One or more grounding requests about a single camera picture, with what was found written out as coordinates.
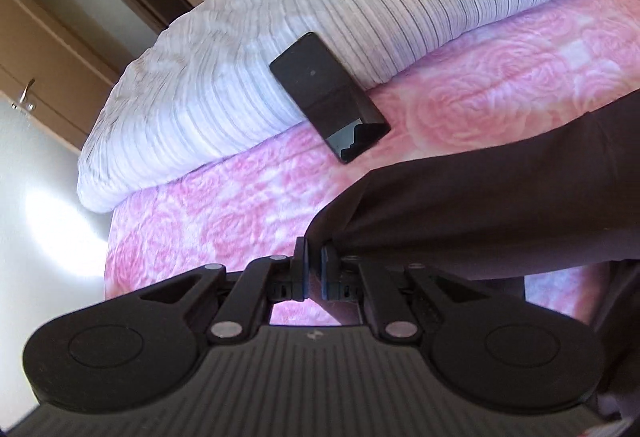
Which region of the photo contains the white striped duvet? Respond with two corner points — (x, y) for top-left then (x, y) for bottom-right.
(76, 0), (640, 214)

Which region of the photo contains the silver door handle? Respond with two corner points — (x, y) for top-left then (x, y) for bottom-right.
(11, 78), (37, 112)

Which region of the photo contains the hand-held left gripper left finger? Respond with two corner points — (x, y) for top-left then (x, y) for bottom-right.
(140, 237), (308, 345)

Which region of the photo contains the dark brown shirt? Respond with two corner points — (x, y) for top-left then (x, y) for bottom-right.
(306, 89), (640, 423)

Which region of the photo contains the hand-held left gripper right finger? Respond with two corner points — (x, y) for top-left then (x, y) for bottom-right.
(320, 244), (488, 345)

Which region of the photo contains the pink rose blanket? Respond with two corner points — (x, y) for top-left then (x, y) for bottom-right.
(102, 0), (640, 328)

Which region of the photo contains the brown wooden door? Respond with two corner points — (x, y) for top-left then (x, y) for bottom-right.
(0, 0), (121, 152)

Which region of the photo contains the black smartphone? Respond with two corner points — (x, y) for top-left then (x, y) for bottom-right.
(269, 32), (392, 164)

